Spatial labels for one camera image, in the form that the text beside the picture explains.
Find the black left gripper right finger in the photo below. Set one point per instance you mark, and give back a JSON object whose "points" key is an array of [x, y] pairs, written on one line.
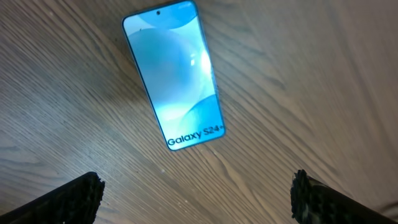
{"points": [[313, 202]]}

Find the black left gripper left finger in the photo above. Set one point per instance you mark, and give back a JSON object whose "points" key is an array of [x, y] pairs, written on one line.
{"points": [[75, 202]]}

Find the blue Samsung Galaxy smartphone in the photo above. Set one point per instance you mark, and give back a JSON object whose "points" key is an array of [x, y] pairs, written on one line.
{"points": [[169, 49]]}

